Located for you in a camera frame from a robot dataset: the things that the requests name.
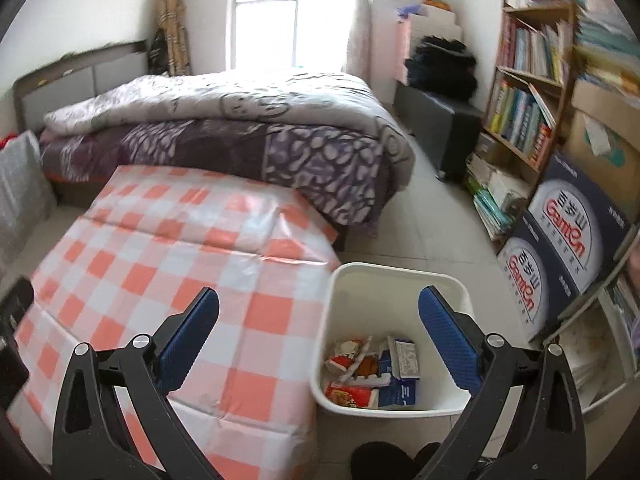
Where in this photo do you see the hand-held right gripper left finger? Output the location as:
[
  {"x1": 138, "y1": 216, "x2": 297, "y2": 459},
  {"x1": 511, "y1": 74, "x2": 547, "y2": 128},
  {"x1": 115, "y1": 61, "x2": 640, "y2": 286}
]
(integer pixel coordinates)
[{"x1": 50, "y1": 287, "x2": 221, "y2": 480}]

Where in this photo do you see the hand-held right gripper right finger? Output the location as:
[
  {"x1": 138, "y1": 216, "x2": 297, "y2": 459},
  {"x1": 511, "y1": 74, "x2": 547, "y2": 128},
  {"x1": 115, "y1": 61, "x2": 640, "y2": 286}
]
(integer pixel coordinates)
[{"x1": 415, "y1": 285, "x2": 586, "y2": 480}]

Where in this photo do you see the blue paper carton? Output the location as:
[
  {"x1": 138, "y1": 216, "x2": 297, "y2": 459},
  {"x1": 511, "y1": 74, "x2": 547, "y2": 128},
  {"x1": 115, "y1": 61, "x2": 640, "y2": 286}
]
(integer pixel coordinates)
[{"x1": 377, "y1": 350, "x2": 419, "y2": 408}]

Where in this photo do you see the white plastic bin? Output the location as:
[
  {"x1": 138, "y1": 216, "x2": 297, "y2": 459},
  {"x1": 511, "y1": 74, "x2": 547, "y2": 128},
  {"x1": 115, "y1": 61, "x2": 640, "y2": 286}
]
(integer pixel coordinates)
[{"x1": 310, "y1": 262, "x2": 476, "y2": 416}]

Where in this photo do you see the red snack wrapper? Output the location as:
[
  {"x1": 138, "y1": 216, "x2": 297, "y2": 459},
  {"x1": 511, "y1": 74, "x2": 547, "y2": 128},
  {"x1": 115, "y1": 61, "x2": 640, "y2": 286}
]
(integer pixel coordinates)
[{"x1": 327, "y1": 337, "x2": 364, "y2": 373}]

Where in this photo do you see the red white snack packet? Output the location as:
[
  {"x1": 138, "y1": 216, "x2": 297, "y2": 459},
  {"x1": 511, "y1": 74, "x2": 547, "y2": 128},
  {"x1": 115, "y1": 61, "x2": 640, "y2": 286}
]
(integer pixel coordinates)
[{"x1": 324, "y1": 381, "x2": 379, "y2": 410}]

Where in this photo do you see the small navy printed box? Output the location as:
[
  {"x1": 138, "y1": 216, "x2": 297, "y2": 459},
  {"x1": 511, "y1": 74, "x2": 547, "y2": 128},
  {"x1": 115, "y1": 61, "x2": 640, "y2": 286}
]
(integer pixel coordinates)
[{"x1": 497, "y1": 210, "x2": 582, "y2": 342}]

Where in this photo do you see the orange white checkered tablecloth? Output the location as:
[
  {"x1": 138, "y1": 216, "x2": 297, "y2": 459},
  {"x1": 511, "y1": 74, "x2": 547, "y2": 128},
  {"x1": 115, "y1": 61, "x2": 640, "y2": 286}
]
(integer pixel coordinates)
[{"x1": 5, "y1": 164, "x2": 343, "y2": 480}]

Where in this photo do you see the person's black shoe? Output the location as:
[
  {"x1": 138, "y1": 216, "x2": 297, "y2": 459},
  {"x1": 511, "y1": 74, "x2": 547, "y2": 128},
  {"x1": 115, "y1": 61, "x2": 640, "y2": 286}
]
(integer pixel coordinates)
[
  {"x1": 411, "y1": 442, "x2": 442, "y2": 480},
  {"x1": 351, "y1": 441, "x2": 412, "y2": 480}
]

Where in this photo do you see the stack of flat books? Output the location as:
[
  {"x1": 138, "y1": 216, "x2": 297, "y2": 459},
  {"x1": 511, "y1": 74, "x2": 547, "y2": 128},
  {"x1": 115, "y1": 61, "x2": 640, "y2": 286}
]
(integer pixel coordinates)
[{"x1": 467, "y1": 135, "x2": 532, "y2": 242}]

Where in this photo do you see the white storage unit with papers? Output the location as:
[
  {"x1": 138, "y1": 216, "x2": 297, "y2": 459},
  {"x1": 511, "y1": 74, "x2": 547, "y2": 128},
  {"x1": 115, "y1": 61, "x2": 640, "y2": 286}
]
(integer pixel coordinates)
[{"x1": 550, "y1": 260, "x2": 640, "y2": 414}]

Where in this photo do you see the large navy printed box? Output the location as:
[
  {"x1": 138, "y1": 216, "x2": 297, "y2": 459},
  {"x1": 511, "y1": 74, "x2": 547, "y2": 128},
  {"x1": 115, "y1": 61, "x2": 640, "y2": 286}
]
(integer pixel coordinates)
[{"x1": 527, "y1": 152, "x2": 637, "y2": 297}]

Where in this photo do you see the wooden bookshelf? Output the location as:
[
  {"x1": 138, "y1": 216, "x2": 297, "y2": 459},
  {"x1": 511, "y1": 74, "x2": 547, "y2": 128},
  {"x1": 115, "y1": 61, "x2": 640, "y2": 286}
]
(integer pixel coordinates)
[{"x1": 470, "y1": 0, "x2": 587, "y2": 256}]

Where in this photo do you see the black cabinet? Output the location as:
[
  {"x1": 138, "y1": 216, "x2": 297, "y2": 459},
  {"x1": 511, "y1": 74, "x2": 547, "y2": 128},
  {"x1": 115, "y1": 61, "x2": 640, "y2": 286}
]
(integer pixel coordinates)
[{"x1": 395, "y1": 82, "x2": 486, "y2": 184}]

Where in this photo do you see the purple white quilt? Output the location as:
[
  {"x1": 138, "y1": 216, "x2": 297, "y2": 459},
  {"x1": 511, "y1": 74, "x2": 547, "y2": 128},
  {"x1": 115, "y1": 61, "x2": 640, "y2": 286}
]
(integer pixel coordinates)
[{"x1": 40, "y1": 71, "x2": 417, "y2": 239}]

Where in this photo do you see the row of upright books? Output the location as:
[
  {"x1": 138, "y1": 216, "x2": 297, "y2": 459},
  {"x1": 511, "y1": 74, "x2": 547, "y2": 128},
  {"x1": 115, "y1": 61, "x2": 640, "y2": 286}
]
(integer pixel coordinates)
[
  {"x1": 500, "y1": 17, "x2": 572, "y2": 84},
  {"x1": 487, "y1": 80, "x2": 557, "y2": 167}
]

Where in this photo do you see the brown cardboard box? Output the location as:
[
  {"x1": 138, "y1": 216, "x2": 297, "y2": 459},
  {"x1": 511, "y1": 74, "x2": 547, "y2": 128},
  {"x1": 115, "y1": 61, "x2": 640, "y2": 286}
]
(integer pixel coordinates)
[{"x1": 565, "y1": 80, "x2": 640, "y2": 197}]

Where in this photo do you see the grey bed headboard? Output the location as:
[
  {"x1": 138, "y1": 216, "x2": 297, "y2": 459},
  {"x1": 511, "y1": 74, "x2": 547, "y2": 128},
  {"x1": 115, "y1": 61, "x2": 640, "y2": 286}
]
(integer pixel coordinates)
[{"x1": 12, "y1": 39, "x2": 151, "y2": 133}]

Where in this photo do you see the pile of black clothes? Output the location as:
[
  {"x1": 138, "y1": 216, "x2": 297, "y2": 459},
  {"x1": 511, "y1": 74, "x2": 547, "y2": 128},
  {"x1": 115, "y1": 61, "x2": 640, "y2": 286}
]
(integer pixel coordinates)
[{"x1": 404, "y1": 35, "x2": 477, "y2": 102}]

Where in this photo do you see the hanging plaid coat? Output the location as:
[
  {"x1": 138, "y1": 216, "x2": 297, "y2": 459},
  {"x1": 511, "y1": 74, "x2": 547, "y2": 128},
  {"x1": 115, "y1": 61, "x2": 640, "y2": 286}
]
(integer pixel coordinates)
[{"x1": 149, "y1": 0, "x2": 194, "y2": 79}]

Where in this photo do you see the pink white shelf unit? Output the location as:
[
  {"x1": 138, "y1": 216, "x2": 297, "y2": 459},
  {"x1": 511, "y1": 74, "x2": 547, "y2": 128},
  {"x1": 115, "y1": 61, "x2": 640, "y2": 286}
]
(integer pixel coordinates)
[{"x1": 395, "y1": 2, "x2": 466, "y2": 86}]

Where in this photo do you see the pale pink curtain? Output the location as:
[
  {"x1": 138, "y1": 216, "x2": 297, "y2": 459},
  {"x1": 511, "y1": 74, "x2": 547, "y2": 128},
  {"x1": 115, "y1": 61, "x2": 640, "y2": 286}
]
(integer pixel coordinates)
[{"x1": 342, "y1": 0, "x2": 377, "y2": 81}]

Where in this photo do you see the bright window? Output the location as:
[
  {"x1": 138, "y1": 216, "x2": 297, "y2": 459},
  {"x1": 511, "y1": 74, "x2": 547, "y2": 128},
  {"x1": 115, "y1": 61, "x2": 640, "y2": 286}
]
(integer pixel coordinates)
[{"x1": 227, "y1": 0, "x2": 361, "y2": 73}]

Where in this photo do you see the pile of papers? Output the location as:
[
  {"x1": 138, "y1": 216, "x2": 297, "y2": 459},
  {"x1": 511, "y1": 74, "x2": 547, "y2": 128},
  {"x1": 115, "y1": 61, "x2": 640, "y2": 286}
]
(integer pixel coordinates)
[{"x1": 574, "y1": 0, "x2": 640, "y2": 97}]

